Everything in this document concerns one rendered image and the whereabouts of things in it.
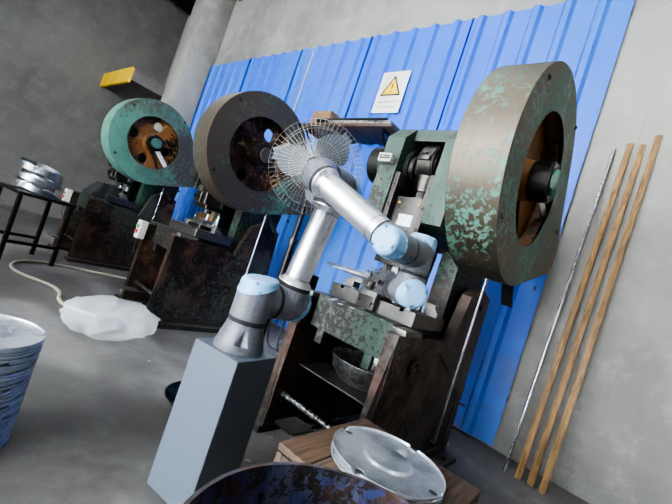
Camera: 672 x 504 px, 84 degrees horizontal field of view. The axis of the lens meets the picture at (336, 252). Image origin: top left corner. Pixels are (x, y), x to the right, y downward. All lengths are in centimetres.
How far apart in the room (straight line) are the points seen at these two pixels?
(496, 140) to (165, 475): 138
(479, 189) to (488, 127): 19
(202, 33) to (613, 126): 556
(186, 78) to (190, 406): 573
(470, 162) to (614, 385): 172
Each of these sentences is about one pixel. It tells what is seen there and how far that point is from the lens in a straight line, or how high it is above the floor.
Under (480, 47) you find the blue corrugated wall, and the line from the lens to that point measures 359.
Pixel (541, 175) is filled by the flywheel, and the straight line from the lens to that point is 156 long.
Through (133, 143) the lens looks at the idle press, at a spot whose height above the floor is 125.
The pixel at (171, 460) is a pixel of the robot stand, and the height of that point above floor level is 11.
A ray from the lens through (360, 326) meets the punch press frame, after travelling 151.
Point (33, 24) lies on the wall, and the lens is 774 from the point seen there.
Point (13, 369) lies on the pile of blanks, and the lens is 136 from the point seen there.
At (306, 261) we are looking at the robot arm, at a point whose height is 77.
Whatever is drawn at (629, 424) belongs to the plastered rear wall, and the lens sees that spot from 266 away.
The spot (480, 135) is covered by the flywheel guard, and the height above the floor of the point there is 131.
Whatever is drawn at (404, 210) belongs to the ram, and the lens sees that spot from 170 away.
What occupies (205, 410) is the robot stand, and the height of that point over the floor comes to 29.
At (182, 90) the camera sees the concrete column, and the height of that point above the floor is 248.
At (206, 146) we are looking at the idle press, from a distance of 250.
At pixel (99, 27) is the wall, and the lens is 798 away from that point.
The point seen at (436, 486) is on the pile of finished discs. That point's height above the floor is 37.
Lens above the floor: 80
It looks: 1 degrees up
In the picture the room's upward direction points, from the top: 19 degrees clockwise
